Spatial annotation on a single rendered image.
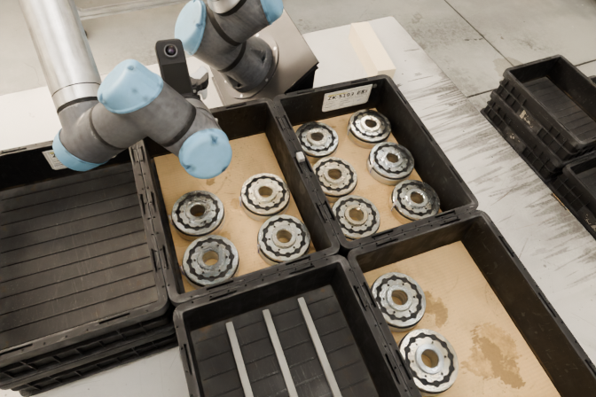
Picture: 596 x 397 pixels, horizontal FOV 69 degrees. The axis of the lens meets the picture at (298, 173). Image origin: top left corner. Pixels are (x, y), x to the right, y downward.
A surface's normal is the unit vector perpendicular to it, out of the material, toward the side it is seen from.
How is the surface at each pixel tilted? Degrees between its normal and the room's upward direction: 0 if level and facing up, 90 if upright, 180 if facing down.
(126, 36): 0
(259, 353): 0
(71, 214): 0
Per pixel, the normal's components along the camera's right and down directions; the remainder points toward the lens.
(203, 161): 0.40, 0.50
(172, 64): 0.37, 0.03
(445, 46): 0.09, -0.59
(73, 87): 0.25, -0.18
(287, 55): -0.56, -0.25
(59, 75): -0.08, -0.05
